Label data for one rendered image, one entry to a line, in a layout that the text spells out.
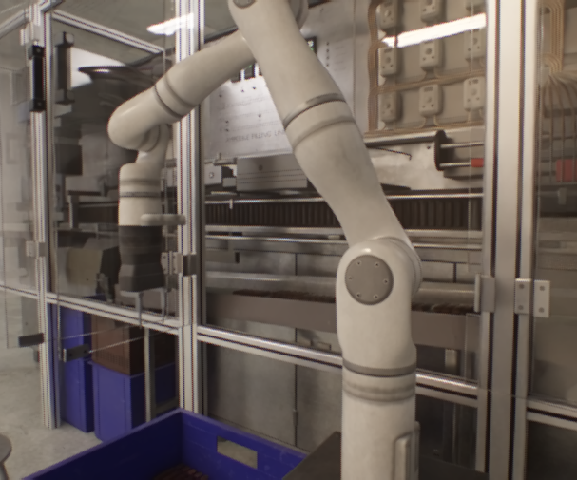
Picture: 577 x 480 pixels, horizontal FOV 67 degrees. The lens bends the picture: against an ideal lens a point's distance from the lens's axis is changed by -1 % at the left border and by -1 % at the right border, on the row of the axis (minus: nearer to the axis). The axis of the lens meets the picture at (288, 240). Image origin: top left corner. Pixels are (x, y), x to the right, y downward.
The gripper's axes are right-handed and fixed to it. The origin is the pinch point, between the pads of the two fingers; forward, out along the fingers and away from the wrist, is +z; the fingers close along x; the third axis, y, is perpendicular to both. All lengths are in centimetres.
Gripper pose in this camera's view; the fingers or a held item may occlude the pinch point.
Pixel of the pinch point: (152, 325)
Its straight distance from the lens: 83.5
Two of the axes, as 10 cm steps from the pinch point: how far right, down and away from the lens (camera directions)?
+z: 0.0, 10.0, 0.5
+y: -8.5, -0.3, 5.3
